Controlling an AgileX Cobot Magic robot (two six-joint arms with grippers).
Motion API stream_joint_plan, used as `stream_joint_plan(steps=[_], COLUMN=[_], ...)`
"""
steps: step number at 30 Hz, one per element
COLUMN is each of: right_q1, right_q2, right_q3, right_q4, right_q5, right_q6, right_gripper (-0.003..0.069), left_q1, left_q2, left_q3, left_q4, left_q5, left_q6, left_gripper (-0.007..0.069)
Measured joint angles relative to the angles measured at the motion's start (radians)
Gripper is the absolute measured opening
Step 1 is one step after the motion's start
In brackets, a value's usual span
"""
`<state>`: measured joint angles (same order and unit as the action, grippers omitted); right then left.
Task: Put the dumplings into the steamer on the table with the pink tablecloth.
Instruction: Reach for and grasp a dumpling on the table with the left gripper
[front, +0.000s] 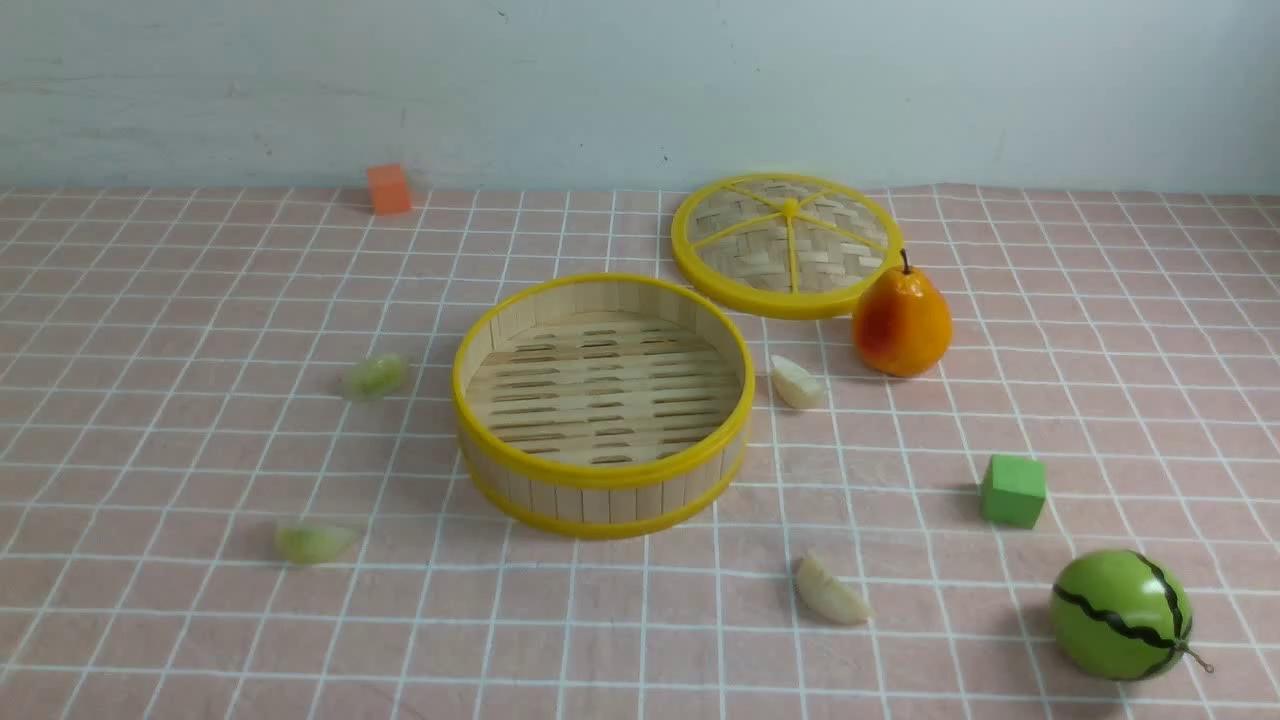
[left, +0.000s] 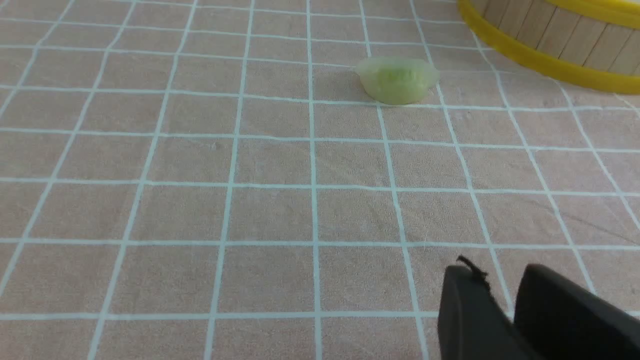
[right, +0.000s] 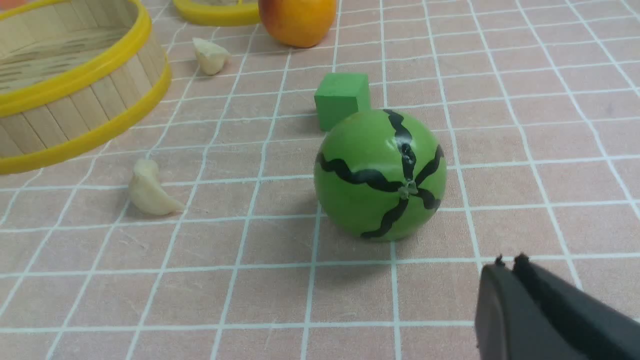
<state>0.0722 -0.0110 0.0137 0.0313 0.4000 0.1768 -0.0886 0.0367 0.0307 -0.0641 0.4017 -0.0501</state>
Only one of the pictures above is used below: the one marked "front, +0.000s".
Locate white dumpling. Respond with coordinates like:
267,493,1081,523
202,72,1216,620
769,354,828,411
794,550,872,626

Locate green dumpling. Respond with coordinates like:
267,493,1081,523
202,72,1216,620
273,523,361,566
340,354,410,402

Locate yellow bamboo steamer tray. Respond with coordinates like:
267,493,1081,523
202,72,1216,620
452,273,756,539

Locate yellow bamboo steamer lid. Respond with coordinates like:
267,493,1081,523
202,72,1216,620
669,172,904,320

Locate orange yellow toy pear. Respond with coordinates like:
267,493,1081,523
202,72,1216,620
852,249,954,378

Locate orange foam cube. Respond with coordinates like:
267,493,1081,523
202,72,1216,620
366,163,413,217

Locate green foam cube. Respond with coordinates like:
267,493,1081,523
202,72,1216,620
980,454,1047,529

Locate pink checkered tablecloth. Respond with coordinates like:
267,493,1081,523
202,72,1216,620
1,184,1279,719

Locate green toy watermelon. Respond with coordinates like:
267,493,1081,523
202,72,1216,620
1050,548,1215,682

